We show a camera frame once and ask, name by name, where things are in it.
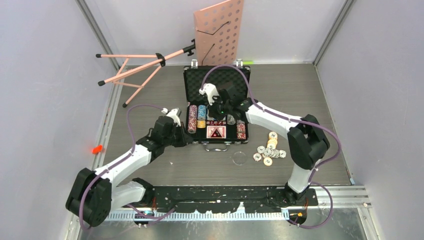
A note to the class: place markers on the purple poker chip stack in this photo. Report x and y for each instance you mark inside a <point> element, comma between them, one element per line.
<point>193,112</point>

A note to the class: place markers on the red chip stack right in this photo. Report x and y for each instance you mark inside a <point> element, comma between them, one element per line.
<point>240,126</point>

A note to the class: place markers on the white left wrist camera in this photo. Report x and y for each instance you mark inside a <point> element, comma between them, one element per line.
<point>173,114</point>

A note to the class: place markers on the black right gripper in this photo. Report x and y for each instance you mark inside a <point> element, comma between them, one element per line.
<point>212,112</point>

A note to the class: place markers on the green chip stack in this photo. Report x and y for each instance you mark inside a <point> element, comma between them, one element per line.
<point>230,120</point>

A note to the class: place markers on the orange clip on rail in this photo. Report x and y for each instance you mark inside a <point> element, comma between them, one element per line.
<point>98,149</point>

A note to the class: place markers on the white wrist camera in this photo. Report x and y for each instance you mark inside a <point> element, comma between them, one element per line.
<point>173,114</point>
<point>210,91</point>

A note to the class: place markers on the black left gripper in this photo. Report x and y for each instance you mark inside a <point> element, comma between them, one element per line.
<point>185,137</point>

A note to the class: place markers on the triangular all in button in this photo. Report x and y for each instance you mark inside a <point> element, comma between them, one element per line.
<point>215,133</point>

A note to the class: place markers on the pile of loose poker chips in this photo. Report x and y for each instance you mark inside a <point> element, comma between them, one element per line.
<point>269,152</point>

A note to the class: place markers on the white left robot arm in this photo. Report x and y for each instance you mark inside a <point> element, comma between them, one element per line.
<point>95,193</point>

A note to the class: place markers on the clear acrylic dealer disc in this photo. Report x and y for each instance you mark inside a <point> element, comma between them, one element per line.
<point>239,158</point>

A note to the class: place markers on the dark red chip stack left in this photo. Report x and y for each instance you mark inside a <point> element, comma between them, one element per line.
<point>192,125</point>

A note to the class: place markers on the yellow chip stack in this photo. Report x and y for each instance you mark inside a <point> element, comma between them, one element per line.
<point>201,124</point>

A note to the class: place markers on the pink perforated music stand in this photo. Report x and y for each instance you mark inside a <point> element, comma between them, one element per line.
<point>217,30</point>

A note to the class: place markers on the lower red chip stack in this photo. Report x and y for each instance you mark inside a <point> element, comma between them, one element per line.
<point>241,136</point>

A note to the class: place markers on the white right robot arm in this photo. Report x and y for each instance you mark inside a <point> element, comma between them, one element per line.
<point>307,141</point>

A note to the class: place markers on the black aluminium poker case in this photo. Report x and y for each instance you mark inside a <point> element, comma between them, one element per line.
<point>193,78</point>

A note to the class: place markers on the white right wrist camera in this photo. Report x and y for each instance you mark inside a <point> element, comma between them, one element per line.
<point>210,91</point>

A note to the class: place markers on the red backed card deck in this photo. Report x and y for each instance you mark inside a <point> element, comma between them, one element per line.
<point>222,127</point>

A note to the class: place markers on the light blue chip stack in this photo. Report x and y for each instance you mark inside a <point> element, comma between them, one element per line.
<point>202,113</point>

